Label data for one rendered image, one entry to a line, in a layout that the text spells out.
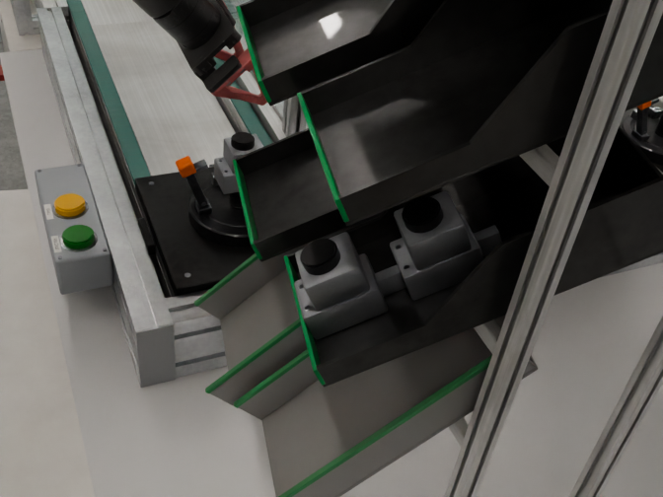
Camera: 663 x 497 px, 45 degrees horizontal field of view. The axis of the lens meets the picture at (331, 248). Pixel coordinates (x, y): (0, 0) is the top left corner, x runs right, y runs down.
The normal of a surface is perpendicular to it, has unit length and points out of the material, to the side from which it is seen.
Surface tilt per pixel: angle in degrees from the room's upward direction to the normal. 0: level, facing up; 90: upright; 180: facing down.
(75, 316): 0
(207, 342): 90
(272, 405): 90
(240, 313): 45
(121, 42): 0
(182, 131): 0
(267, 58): 25
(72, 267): 90
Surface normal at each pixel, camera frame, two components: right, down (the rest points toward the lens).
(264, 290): -0.62, -0.49
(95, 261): 0.38, 0.63
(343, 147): -0.32, -0.66
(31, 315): 0.10, -0.76
